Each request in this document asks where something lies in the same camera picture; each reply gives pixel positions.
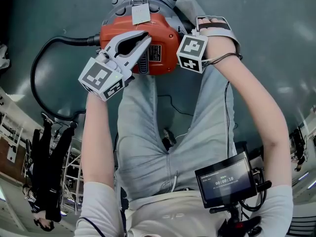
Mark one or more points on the person's light grey jeans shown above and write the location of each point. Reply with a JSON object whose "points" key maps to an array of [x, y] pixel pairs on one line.
{"points": [[140, 132]]}

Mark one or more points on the black monitor mount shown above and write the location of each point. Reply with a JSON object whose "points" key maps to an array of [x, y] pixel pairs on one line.
{"points": [[234, 225]]}

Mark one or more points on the person's right hand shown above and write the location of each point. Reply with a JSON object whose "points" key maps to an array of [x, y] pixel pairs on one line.
{"points": [[205, 21]]}

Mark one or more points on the white metal rack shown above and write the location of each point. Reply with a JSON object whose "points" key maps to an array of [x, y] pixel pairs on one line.
{"points": [[74, 171]]}

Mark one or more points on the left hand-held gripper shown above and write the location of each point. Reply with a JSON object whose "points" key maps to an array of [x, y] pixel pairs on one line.
{"points": [[101, 79]]}

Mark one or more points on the red and grey vacuum cleaner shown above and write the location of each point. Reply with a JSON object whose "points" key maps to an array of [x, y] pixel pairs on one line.
{"points": [[160, 31]]}

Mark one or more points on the white paper tag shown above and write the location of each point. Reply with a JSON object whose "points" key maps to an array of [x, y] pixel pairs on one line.
{"points": [[140, 13]]}

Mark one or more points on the person's right forearm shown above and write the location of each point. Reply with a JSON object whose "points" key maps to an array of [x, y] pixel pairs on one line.
{"points": [[256, 102]]}

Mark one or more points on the person's white t-shirt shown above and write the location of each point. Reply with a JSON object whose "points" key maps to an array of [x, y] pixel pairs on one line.
{"points": [[172, 218]]}

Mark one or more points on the black monitor screen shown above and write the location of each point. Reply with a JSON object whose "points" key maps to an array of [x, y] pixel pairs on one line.
{"points": [[225, 181]]}

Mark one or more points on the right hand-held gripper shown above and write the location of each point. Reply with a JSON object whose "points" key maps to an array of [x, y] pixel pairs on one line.
{"points": [[192, 53]]}

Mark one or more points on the person's left forearm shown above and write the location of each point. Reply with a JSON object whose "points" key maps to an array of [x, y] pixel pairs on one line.
{"points": [[98, 137]]}

